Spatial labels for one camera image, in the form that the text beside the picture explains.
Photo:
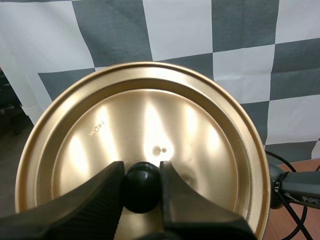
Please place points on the checked cloth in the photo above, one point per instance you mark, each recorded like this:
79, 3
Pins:
175, 35

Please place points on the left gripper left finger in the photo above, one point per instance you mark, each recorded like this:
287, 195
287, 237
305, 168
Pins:
95, 200

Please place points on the gold pot lid black knob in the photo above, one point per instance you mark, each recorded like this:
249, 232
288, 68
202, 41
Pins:
150, 120

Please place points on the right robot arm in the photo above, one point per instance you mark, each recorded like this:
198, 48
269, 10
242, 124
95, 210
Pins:
297, 190

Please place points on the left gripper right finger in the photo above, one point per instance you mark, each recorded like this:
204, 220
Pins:
190, 215

